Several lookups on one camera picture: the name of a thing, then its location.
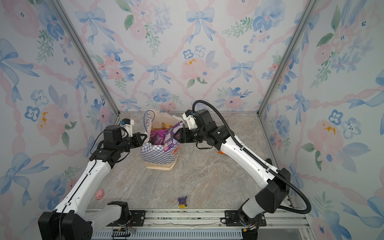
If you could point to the small purple snack packet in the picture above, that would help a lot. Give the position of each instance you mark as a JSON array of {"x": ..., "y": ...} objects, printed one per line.
[{"x": 169, "y": 141}]

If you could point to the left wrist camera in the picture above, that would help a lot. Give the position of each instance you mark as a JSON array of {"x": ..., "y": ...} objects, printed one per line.
[{"x": 115, "y": 134}]

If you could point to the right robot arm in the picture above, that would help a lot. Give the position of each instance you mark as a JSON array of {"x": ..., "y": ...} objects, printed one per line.
[{"x": 273, "y": 191}]

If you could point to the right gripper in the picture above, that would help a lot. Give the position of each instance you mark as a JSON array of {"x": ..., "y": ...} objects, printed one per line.
[{"x": 184, "y": 135}]

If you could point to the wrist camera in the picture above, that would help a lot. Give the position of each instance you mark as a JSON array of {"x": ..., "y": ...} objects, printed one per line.
[
  {"x": 115, "y": 134},
  {"x": 197, "y": 119}
]

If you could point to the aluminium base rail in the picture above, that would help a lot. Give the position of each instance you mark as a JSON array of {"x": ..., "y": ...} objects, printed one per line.
[{"x": 202, "y": 224}]

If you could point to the purple grape candy bag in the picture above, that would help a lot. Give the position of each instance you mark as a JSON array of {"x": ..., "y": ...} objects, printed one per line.
[{"x": 157, "y": 137}]

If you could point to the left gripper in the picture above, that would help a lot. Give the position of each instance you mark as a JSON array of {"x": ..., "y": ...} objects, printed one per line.
[{"x": 139, "y": 142}]

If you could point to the pink toy pig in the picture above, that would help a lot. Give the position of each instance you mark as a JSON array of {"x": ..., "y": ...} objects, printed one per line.
[{"x": 99, "y": 194}]

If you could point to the Fox's fruits candy bag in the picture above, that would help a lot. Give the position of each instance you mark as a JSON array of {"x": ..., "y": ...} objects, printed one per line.
[{"x": 165, "y": 126}]

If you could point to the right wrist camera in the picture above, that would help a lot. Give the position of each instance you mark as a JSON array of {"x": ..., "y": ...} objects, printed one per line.
[{"x": 197, "y": 119}]

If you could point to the blue checkered paper bag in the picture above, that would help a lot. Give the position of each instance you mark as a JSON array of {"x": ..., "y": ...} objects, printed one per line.
[{"x": 153, "y": 155}]

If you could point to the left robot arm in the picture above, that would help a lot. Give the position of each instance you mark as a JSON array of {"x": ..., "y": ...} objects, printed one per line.
[{"x": 68, "y": 221}]

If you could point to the purple toy figure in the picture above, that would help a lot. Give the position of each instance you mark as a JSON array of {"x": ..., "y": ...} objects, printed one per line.
[{"x": 182, "y": 202}]

